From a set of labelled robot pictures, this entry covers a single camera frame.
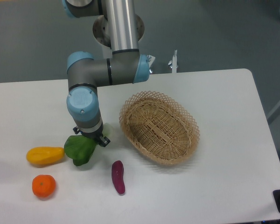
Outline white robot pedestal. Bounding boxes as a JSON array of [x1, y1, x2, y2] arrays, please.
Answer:
[[92, 15, 145, 58]]

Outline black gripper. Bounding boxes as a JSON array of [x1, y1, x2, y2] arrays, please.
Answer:
[[73, 126, 111, 147]]

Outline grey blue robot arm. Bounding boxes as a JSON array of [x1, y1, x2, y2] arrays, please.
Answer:
[[62, 0, 150, 147]]

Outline yellow papaya fruit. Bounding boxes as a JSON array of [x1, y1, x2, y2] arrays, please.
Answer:
[[26, 147, 65, 166]]

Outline orange tangerine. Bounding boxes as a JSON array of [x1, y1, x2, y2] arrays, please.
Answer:
[[32, 175, 56, 198]]

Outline green bok choy vegetable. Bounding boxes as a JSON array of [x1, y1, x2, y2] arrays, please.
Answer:
[[63, 134, 107, 167]]

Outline purple sweet potato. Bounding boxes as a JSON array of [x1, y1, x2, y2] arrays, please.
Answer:
[[112, 161, 126, 195]]

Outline white metal bracket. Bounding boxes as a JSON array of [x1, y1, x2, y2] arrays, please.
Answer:
[[168, 49, 179, 73]]

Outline woven wicker basket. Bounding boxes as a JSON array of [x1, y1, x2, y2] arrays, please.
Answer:
[[119, 91, 200, 166]]

